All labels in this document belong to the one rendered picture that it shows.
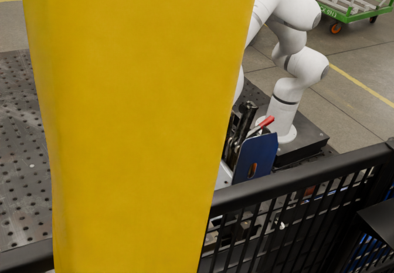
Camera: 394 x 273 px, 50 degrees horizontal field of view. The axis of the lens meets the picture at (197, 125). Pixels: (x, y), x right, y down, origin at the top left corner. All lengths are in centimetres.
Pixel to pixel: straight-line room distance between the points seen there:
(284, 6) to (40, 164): 111
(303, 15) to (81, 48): 118
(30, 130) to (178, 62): 180
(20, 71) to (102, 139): 221
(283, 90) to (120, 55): 160
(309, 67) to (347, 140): 189
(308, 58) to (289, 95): 18
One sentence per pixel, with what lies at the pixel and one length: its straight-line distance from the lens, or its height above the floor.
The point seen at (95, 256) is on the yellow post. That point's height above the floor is 168.
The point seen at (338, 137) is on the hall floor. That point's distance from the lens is 351.
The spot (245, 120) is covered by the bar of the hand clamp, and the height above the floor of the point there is 115.
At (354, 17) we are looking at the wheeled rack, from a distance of 532.
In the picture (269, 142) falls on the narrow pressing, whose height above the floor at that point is 131.
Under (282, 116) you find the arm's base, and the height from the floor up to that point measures 92.
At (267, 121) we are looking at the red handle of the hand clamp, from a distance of 138.
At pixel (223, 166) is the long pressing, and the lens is 137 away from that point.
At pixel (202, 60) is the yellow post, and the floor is 181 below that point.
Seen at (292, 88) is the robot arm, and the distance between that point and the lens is 175.
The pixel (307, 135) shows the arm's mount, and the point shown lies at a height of 80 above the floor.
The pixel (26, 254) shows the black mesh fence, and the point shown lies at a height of 155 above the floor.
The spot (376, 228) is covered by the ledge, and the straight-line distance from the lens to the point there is 72.
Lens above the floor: 190
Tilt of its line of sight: 36 degrees down
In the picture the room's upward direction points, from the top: 9 degrees clockwise
